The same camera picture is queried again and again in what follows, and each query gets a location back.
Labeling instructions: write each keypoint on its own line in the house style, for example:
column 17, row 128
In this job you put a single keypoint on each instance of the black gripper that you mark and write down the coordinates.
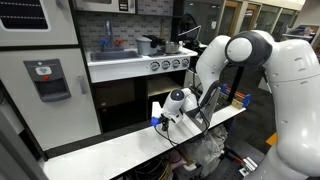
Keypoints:
column 166, row 124

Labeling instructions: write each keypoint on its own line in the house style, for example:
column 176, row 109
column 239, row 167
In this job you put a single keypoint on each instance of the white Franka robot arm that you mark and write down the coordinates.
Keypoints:
column 293, row 100

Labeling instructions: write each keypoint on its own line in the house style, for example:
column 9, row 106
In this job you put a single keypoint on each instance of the light wooden cabinet shelf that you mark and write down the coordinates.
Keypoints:
column 163, row 86

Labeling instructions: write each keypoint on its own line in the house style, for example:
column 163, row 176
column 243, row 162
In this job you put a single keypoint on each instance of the white toy kitchen unit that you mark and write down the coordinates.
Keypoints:
column 133, row 70

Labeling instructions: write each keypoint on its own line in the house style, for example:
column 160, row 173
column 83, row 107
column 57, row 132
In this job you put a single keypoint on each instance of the silver pot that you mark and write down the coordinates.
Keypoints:
column 172, row 48

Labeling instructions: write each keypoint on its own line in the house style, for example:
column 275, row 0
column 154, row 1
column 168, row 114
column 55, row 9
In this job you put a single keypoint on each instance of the grey pot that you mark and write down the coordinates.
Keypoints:
column 146, row 48

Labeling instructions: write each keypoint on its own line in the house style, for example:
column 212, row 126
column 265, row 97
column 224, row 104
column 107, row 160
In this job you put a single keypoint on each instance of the pink bag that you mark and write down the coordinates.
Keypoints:
column 176, row 159

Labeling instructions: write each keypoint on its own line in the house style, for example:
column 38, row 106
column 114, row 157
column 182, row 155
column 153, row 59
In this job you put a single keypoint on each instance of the clear crumpled plastic bag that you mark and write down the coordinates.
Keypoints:
column 206, row 150

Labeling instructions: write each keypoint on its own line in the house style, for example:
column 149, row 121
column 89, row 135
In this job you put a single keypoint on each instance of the grey stove knob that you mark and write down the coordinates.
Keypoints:
column 185, row 62
column 175, row 63
column 154, row 66
column 165, row 64

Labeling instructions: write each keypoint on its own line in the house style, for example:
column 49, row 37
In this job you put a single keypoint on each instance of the blue and wood clamp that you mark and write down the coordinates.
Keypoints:
column 246, row 100

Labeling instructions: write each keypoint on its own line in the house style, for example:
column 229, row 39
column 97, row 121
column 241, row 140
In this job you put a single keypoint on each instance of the grey sink basin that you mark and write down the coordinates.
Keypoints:
column 115, row 55

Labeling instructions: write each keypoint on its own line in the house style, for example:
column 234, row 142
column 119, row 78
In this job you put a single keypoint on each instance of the brown wooden utensil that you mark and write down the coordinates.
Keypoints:
column 162, row 28

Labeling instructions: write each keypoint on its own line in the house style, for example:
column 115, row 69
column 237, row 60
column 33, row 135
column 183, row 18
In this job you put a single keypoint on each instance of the white fridge door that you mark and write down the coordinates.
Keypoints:
column 66, row 116

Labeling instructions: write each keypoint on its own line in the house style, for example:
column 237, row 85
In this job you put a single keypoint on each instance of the grey toy faucet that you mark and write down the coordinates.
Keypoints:
column 108, row 30

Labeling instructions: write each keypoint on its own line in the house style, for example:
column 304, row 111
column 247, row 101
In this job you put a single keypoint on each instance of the grey water dispenser panel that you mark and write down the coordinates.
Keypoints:
column 48, row 86

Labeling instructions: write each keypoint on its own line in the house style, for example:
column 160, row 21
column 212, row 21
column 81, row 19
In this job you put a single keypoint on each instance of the white toy microwave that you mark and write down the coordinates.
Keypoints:
column 100, row 7

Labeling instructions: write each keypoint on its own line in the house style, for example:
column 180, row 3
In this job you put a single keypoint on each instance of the white freezer door dark window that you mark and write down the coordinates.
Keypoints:
column 61, row 31

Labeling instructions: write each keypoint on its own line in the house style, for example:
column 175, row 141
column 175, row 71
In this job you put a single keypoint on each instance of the black metal frame rack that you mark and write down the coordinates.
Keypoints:
column 237, row 80

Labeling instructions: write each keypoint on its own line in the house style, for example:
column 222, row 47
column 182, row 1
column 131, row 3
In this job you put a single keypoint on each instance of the grey aluminium post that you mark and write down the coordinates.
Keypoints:
column 10, row 156

